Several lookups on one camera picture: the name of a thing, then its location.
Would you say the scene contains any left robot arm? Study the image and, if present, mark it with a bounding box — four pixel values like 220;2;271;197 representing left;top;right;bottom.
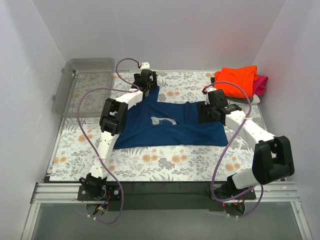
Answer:
79;69;158;200

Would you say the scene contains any pink folded t-shirt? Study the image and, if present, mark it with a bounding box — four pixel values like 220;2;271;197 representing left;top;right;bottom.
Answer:
252;74;269;96

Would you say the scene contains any blue Mickey print t-shirt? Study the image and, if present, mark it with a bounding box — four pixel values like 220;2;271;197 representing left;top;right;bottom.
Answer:
114;89;228;149

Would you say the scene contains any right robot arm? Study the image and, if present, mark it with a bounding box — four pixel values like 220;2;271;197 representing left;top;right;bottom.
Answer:
197;87;295;199

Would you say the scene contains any clear plastic bin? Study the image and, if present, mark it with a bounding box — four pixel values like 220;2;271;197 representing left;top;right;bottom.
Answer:
51;57;115;118

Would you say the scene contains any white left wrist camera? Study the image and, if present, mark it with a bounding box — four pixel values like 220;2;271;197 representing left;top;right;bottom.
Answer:
138;62;151;70

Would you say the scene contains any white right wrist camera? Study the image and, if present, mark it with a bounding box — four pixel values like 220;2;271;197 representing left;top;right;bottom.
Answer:
202;86;217;105

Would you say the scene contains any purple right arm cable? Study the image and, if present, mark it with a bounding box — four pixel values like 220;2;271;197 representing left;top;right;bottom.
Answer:
205;81;264;218

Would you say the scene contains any orange folded t-shirt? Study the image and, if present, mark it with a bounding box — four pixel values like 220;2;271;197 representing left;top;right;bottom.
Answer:
213;65;259;99

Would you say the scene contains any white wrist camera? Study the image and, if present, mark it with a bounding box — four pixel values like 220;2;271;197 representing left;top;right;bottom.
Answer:
138;62;151;70
202;86;217;105

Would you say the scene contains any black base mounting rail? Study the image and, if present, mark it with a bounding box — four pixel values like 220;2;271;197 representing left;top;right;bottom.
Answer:
74;180;251;212

